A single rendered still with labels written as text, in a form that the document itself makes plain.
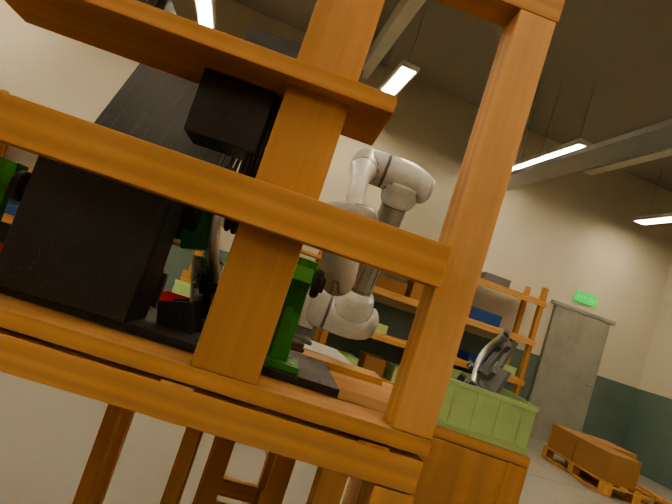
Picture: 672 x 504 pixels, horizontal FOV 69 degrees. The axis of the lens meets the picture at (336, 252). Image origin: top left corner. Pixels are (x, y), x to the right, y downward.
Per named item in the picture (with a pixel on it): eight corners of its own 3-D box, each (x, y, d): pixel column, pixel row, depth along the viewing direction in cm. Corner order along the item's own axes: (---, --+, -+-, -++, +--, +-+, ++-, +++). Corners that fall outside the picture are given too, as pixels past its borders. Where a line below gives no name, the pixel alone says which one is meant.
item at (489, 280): (508, 438, 691) (552, 287, 711) (307, 380, 633) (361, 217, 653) (489, 426, 744) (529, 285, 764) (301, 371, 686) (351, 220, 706)
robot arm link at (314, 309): (278, 315, 212) (296, 267, 214) (317, 330, 212) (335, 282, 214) (275, 316, 196) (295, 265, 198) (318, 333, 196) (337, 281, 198)
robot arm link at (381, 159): (355, 148, 177) (390, 162, 177) (361, 136, 192) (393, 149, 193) (343, 180, 183) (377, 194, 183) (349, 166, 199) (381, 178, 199)
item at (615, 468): (540, 455, 642) (549, 421, 646) (595, 472, 651) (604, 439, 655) (601, 495, 523) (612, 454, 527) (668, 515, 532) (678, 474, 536)
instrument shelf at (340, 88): (25, 22, 120) (31, 7, 120) (372, 146, 127) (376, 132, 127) (-43, -46, 95) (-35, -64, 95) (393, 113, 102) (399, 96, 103)
